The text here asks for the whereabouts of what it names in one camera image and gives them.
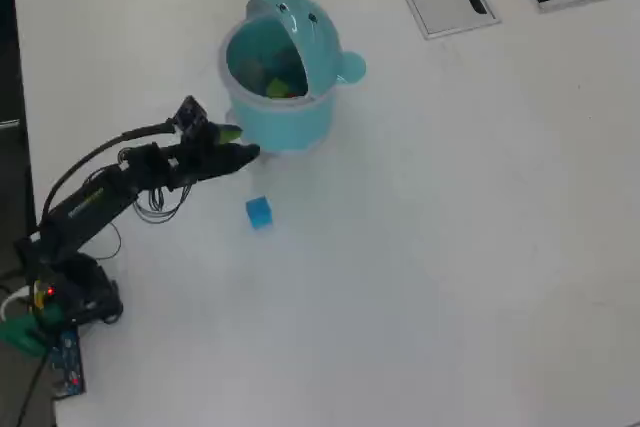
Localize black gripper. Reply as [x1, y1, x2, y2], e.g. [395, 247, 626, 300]
[164, 122, 262, 188]

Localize blue cube block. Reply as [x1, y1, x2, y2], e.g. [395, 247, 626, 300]
[245, 195, 274, 231]

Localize green cube block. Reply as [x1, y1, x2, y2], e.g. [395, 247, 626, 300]
[265, 76, 292, 98]

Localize teal whale-shaped bin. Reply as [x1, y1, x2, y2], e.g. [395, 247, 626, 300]
[217, 0, 368, 164]

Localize grey-green box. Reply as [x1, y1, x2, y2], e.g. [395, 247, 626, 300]
[233, 57, 267, 89]

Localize dark grey cabinet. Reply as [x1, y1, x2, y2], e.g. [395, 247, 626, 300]
[0, 119, 31, 248]

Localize blue circuit board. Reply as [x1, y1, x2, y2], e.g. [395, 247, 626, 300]
[47, 329, 86, 401]

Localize green table clamp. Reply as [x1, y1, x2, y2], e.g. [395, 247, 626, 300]
[0, 314, 64, 358]

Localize small wrist camera board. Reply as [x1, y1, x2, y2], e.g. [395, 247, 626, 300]
[173, 95, 209, 141]

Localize thin black servo wires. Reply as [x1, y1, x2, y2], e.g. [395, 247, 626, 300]
[134, 186, 194, 225]

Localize thick black camera cable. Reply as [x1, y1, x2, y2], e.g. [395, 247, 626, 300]
[41, 119, 179, 221]

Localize white cable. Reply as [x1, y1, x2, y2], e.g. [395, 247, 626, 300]
[0, 286, 36, 321]

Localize black power cable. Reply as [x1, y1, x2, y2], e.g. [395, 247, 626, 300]
[17, 356, 51, 427]

